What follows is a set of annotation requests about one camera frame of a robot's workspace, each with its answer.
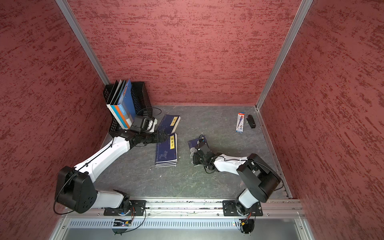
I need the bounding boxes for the purple book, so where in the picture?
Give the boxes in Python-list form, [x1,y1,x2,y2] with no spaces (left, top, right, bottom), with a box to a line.
[188,135,210,155]
[155,133,178,163]
[155,161,178,167]

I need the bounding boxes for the blue book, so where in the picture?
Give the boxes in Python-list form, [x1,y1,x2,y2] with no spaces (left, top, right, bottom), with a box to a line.
[158,115,181,135]

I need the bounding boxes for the grey fluffy cleaning cloth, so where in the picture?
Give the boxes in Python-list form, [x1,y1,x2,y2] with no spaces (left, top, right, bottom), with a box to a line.
[190,147,200,166]

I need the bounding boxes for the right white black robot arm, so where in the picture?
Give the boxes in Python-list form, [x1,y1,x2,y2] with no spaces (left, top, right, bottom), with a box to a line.
[191,142,282,216]

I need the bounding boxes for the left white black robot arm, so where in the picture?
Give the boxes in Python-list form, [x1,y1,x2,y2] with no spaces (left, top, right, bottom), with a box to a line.
[54,130,169,216]

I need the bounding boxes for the white teal upright book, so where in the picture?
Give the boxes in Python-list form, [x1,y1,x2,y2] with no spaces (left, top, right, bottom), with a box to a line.
[106,80,128,129]

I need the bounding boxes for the blue orange upright folder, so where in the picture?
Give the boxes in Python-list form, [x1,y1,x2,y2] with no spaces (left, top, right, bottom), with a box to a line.
[116,80,136,129]

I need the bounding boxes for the white blue pen box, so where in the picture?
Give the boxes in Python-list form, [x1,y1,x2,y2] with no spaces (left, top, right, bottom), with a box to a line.
[236,113,245,133]

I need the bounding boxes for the small black device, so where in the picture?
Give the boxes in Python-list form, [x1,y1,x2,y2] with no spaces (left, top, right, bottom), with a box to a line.
[246,115,256,129]

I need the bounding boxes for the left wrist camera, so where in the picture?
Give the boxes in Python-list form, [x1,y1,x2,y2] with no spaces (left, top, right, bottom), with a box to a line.
[130,116,158,133]

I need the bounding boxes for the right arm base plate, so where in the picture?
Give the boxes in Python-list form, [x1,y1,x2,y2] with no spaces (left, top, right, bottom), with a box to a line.
[222,201,263,217]

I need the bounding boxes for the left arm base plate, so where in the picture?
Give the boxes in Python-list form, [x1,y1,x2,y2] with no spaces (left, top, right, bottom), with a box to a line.
[104,200,147,217]

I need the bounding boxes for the slotted cable duct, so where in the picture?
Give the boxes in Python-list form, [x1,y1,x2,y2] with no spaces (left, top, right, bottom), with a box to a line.
[68,219,241,230]

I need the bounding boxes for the aluminium rail frame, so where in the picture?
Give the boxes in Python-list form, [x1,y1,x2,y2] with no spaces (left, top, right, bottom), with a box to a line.
[50,198,314,240]

